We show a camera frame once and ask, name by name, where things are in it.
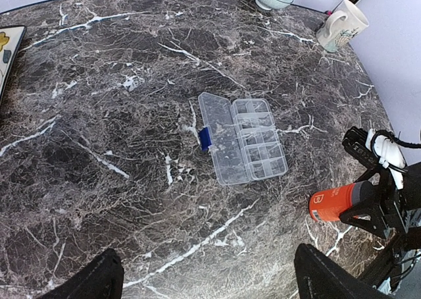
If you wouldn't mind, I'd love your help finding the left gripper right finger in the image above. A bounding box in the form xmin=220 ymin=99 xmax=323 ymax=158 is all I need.
xmin=294 ymin=244 xmax=393 ymax=298

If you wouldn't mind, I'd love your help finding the red pill bottle grey cap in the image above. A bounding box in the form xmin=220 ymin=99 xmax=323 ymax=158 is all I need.
xmin=309 ymin=180 xmax=375 ymax=222

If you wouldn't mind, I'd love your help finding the cream ceramic mug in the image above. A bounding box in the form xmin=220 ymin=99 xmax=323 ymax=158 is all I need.
xmin=316 ymin=0 xmax=369 ymax=53

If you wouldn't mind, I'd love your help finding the patterned coaster mat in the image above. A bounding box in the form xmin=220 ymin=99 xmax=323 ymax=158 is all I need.
xmin=0 ymin=25 xmax=26 ymax=99

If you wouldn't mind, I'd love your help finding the clear plastic pill organizer box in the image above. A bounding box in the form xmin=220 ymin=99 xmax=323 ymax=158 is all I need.
xmin=198 ymin=92 xmax=288 ymax=186

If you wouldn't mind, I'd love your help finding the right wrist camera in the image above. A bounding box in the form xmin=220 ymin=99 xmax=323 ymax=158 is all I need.
xmin=342 ymin=126 xmax=408 ymax=176

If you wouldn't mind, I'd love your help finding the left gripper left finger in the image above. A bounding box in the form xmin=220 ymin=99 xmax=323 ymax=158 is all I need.
xmin=39 ymin=248 xmax=124 ymax=299

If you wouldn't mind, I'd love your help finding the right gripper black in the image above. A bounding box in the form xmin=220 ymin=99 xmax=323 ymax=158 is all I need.
xmin=339 ymin=170 xmax=418 ymax=239

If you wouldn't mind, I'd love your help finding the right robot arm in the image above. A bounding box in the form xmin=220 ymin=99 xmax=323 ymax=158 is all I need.
xmin=339 ymin=163 xmax=420 ymax=290

